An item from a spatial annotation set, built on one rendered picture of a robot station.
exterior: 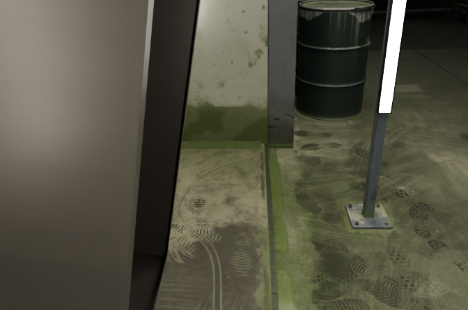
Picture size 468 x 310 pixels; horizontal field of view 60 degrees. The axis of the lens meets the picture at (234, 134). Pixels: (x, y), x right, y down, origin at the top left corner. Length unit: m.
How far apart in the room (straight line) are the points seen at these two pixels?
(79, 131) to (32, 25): 0.11
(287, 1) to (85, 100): 2.23
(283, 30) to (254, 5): 0.23
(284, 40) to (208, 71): 0.53
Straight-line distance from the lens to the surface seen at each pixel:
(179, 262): 1.90
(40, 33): 0.41
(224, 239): 1.99
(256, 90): 2.70
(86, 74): 0.40
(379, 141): 2.02
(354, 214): 2.25
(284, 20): 2.59
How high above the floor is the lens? 1.32
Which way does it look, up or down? 25 degrees down
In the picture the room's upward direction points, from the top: 2 degrees counter-clockwise
